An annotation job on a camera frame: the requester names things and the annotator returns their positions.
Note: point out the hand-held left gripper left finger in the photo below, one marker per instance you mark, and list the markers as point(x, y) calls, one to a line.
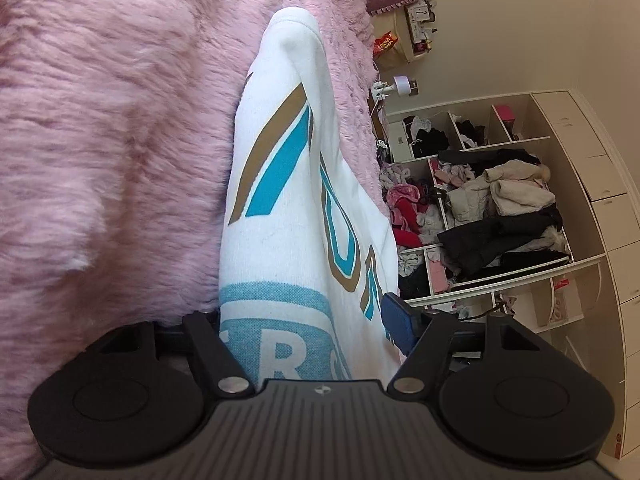
point(205, 335)

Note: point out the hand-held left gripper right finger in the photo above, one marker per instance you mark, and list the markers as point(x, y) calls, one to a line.
point(397, 322)

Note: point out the white printed sweatshirt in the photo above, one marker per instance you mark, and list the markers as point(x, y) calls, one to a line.
point(285, 185)

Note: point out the pile of assorted clothes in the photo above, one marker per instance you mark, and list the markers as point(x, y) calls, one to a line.
point(495, 200)

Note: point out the white storage box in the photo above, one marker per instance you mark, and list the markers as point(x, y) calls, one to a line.
point(400, 141)

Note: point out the pink fluffy blanket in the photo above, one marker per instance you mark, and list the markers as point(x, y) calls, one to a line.
point(110, 135)

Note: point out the white power strip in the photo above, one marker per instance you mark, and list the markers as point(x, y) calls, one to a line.
point(380, 91)

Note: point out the white open wardrobe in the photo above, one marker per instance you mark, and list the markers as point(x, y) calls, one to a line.
point(585, 170)

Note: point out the red snack bag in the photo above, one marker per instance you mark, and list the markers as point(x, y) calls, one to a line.
point(388, 44)

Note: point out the cream bedside shelf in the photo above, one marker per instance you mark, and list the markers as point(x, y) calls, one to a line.
point(407, 30)

